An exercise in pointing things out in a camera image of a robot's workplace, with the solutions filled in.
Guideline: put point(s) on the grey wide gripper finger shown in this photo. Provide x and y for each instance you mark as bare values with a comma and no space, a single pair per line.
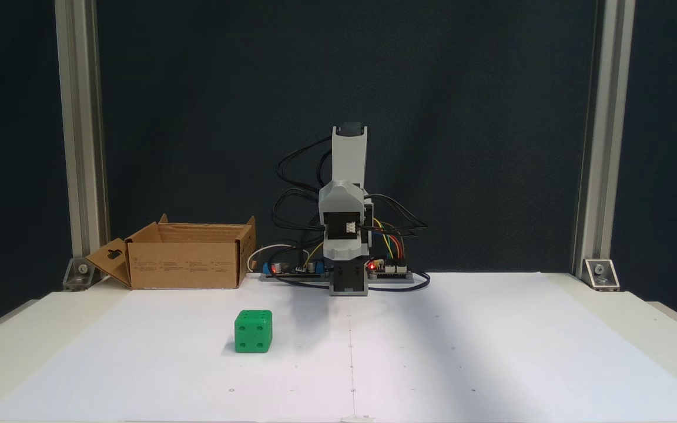
344,249

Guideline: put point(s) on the green dice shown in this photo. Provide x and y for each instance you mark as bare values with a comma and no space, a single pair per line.
253,335

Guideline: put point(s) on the circuit board with jumper pins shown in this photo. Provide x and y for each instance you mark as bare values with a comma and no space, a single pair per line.
388,269

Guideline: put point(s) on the blue circuit board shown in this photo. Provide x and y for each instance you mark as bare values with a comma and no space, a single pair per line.
291,269

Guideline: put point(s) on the grey board mounting plate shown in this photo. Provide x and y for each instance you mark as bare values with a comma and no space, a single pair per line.
397,278

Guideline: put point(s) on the brown cardboard box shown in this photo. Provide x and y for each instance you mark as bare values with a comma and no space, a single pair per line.
185,264

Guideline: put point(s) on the metal corner bracket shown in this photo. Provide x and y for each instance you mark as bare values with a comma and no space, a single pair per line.
602,273
81,271

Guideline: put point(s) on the aluminium frame post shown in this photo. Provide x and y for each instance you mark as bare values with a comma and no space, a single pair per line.
603,147
80,147

